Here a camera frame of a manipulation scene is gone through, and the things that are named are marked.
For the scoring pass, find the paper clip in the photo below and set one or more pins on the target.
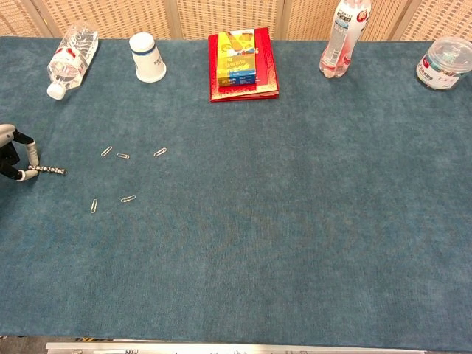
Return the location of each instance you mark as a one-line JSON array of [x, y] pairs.
[[106, 151], [128, 199], [160, 152], [94, 205], [122, 156]]

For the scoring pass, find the teal felt table mat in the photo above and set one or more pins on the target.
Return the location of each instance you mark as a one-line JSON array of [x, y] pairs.
[[258, 221]]

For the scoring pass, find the pink drink bottle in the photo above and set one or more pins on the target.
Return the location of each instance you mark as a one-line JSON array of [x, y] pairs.
[[341, 44]]

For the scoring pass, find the red hardcover book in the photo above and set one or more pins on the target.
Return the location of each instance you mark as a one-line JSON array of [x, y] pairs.
[[267, 73]]

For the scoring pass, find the white paper cup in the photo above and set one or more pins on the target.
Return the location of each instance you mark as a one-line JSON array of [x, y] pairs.
[[147, 59]]

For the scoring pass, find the clear round plastic jar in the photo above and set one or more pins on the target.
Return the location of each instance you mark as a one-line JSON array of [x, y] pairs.
[[442, 62]]

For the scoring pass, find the woven rattan folding screen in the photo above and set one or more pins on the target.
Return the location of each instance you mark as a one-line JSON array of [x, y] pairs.
[[221, 14]]

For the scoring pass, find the yellow cardboard box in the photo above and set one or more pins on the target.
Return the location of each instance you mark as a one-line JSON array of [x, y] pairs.
[[236, 59]]

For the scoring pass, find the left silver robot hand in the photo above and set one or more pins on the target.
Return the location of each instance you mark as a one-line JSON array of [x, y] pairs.
[[7, 158]]

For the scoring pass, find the aluminium rail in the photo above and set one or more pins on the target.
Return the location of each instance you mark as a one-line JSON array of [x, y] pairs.
[[221, 347]]

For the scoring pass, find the clear water bottle red label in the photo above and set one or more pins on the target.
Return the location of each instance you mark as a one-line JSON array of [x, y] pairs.
[[70, 62]]

